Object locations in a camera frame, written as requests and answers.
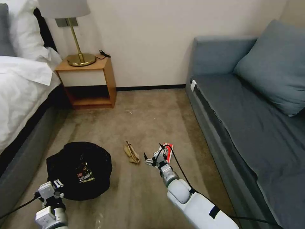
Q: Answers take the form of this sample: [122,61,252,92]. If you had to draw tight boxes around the blue sofa cushion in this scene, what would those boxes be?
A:
[233,19,305,118]

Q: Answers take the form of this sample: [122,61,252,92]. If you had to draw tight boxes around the black trash bin with bag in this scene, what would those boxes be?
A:
[46,141,113,201]

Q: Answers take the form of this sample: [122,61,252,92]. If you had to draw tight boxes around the grey-blue sofa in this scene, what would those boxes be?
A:
[185,19,305,229]

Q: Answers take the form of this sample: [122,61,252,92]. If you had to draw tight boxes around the grey bed frame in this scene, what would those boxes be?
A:
[0,85,70,191]

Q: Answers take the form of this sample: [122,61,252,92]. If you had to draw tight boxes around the black lamp cord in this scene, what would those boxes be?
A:
[95,49,112,60]

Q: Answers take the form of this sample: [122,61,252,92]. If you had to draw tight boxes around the grey headboard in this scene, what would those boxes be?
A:
[0,3,16,57]

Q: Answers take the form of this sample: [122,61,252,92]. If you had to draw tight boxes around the white bed duvet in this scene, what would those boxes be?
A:
[0,46,63,154]

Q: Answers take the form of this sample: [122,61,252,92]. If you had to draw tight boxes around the white pillow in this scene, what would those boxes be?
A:
[8,0,52,58]

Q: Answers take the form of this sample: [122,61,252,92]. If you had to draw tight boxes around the brass lamp with grey shade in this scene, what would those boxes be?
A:
[38,0,97,67]

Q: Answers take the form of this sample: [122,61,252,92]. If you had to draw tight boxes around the dark skirting board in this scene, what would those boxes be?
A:
[116,86,186,92]

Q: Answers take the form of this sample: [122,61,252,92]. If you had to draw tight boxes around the silver wall switch plate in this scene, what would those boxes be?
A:
[55,17,79,28]

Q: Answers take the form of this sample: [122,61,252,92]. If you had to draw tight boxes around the dark snack packet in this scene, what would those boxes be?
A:
[76,162,96,184]

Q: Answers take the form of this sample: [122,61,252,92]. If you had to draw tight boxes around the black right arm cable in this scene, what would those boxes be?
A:
[160,144,283,229]

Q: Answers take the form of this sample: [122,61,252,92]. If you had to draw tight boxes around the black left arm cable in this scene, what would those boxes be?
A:
[0,192,40,217]

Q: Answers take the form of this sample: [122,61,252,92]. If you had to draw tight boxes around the crumpled brown paper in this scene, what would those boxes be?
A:
[123,141,141,164]

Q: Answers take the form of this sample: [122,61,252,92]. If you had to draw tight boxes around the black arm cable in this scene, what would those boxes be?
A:
[160,144,283,229]
[0,192,40,217]

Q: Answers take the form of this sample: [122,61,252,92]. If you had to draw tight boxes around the red and white carton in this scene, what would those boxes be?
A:
[159,142,175,164]

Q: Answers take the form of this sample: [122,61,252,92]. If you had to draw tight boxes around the wooden nightstand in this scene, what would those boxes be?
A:
[54,54,118,110]

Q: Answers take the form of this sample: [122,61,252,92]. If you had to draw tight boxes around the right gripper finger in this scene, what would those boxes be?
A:
[143,152,156,167]
[157,143,168,158]

